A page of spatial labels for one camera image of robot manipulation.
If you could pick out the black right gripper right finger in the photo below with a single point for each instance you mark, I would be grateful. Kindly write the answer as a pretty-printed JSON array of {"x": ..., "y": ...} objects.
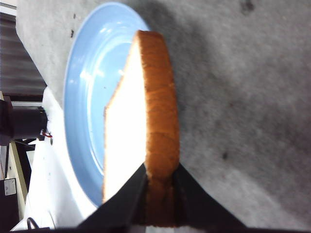
[{"x": 194, "y": 207}]

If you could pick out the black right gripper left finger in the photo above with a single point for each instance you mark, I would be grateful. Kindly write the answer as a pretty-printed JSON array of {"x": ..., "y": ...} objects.
[{"x": 125, "y": 210}]

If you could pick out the toast bread slice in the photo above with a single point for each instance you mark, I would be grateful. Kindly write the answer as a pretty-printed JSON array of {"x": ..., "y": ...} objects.
[{"x": 141, "y": 127}]

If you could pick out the blue round plate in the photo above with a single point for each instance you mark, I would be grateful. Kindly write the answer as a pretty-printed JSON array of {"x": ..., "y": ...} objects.
[{"x": 95, "y": 65}]

